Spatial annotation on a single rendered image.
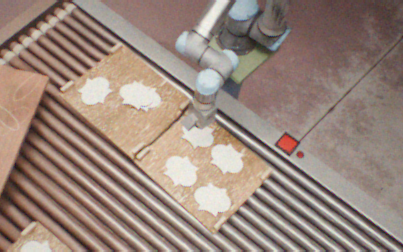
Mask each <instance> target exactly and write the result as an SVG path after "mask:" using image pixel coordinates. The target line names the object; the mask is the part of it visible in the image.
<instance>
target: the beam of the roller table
mask: <svg viewBox="0 0 403 252"><path fill-rule="evenodd" d="M69 2H70V3H71V4H73V5H74V6H76V7H77V8H78V9H80V11H82V12H83V13H85V14H86V15H87V16H89V17H90V18H91V19H92V20H94V21H95V22H97V23H98V24H100V25H101V27H104V28H105V29H106V30H108V31H109V32H110V33H111V34H113V35H115V37H118V39H120V40H121V41H123V42H124V43H125V44H127V45H128V46H129V47H130V48H132V49H133V50H135V51H136V52H138V54H141V55H142V57H144V58H146V59H147V60H148V61H150V62H151V63H152V64H153V65H155V66H156V67H158V68H159V69H161V70H162V71H164V72H165V74H167V75H169V76H170V77H171V78H173V79H174V80H175V81H177V82H179V84H180V85H182V86H184V87H185V88H187V89H188V90H189V91H191V92H192V93H193V94H195V82H196V79H197V78H198V75H199V72H198V71H195V69H193V68H192V67H190V66H189V65H187V64H186V63H185V62H184V61H182V60H181V59H179V58H178V57H176V56H175V55H173V54H172V53H171V52H170V51H168V50H167V49H165V48H164V47H162V45H160V44H159V43H157V42H156V41H154V40H153V39H152V38H150V37H148V35H146V34H145V33H143V32H142V31H140V30H139V29H138V28H137V27H135V26H134V25H132V24H131V23H129V22H128V21H127V20H125V19H124V18H123V17H121V16H120V15H118V13H115V12H114V11H113V10H111V9H110V8H109V7H108V6H106V5H104V3H101V2H100V1H99V0H69ZM215 105H216V106H217V107H218V109H217V111H218V112H219V113H220V114H221V115H223V116H225V118H228V119H229V121H232V123H234V124H235V125H237V126H238V127H239V128H241V129H242V130H243V131H245V132H246V133H247V134H249V135H251V136H252V138H255V140H257V141H259V142H260V143H261V144H263V145H264V146H265V147H266V148H269V150H270V151H272V152H273V153H275V154H277V155H278V156H279V157H280V158H282V159H283V160H284V161H286V162H287V163H288V164H290V165H292V167H293V168H295V169H296V170H298V171H299V172H301V173H302V174H304V175H305V176H306V177H307V178H309V179H310V180H311V181H313V182H314V183H316V185H319V187H321V188H323V189H324V190H325V191H327V192H328V193H330V195H333V197H334V198H336V199H337V200H339V201H340V202H342V203H343V204H344V205H346V206H347V207H348V208H350V209H351V210H352V211H354V212H356V213H357V215H360V216H361V217H362V218H363V219H365V220H366V221H367V222H369V223H371V225H372V226H375V228H377V229H378V230H380V231H381V232H382V233H384V234H385V235H386V236H389V238H390V239H392V240H393V241H395V242H396V243H398V244H399V245H400V246H401V247H403V219H401V218H400V217H399V216H396V215H395V213H393V212H392V211H390V210H389V209H387V208H386V207H385V206H384V205H381V203H379V202H378V201H376V200H375V199H373V198H372V197H371V196H370V195H367V193H365V192H364V191H362V190H361V189H360V188H358V187H357V186H356V185H353V183H351V182H350V181H348V180H347V179H346V178H344V177H343V176H342V175H340V174H339V173H337V172H336V171H334V170H333V169H332V168H330V167H329V166H328V165H326V164H325V163H323V162H322V161H320V160H319V159H318V158H316V157H315V156H314V155H312V154H311V153H309V151H306V149H304V148H302V147H301V146H300V145H299V146H298V147H297V148H296V149H295V151H294V152H293V153H292V154H291V156H290V157H289V156H288V155H286V154H285V153H283V152H282V151H280V150H279V149H278V148H276V147H275V146H274V145H275V143H276V141H278V140H279V138H280V137H281V136H282V134H283V133H282V132H281V131H279V130H278V129H276V128H275V127H273V126H272V125H270V124H269V123H268V122H267V121H265V120H264V119H262V118H261V117H259V115H256V114H255V113H254V112H253V111H251V110H250V109H249V108H247V107H245V105H242V103H240V102H239V101H237V100H236V99H235V98H233V97H232V96H231V95H229V94H228V93H226V92H225V91H223V90H222V89H221V88H220V89H219V91H218V92H217V95H216V98H215ZM297 151H302V152H303V153H304V157H303V158H298V157H297V156H296V153H297Z"/></svg>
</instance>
